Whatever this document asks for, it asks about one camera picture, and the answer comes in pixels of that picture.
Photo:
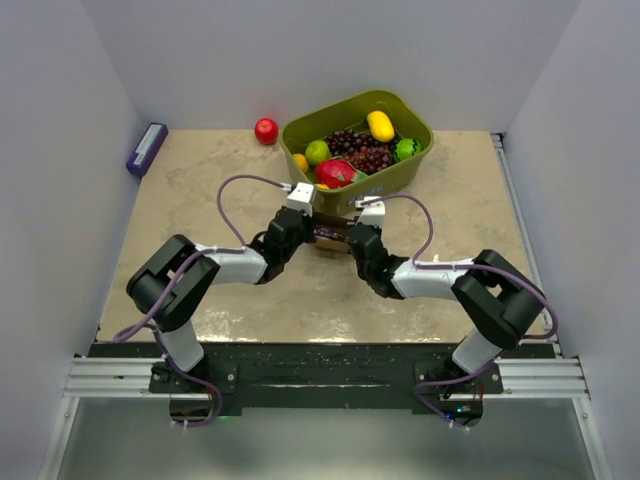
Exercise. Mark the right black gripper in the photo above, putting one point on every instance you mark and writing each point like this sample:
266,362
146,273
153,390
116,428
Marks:
373,229

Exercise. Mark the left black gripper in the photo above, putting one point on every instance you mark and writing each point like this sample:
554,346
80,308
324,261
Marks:
309,221

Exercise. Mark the purple candy bar wrapper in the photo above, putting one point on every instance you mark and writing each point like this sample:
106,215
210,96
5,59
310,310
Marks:
329,232

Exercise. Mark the brown cardboard paper box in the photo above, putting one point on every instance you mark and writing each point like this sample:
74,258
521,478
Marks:
341,223

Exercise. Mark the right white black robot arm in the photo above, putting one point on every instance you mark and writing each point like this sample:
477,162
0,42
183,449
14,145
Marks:
500,301

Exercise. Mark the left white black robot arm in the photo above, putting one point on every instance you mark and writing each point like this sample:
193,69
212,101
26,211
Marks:
169,287

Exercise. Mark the purple white rectangular box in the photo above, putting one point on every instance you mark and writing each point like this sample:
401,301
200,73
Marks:
141,159

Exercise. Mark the red dragon fruit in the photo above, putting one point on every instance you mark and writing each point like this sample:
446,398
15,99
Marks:
336,173

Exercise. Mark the small orange fruit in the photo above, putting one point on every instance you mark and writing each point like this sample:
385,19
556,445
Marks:
301,161

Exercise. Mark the green lime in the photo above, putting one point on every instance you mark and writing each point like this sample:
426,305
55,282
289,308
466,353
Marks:
317,152

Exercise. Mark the dark purple grape bunch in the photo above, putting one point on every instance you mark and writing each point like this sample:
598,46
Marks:
361,150

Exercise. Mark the small green watermelon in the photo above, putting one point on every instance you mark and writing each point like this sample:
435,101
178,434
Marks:
406,148

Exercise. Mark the red apple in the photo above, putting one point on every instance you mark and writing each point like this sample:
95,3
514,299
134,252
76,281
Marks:
266,131

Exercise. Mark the yellow mango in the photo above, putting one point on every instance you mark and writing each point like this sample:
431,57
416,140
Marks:
380,126

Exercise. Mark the olive green plastic bin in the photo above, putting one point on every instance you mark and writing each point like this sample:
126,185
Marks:
351,114

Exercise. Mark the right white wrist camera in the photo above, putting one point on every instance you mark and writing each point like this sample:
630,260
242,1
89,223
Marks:
371,210

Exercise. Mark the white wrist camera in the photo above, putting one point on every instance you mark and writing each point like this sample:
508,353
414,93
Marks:
371,210
301,198

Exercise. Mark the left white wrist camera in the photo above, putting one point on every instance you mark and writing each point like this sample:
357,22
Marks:
301,198

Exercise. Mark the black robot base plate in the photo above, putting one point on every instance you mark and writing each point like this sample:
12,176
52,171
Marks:
234,377

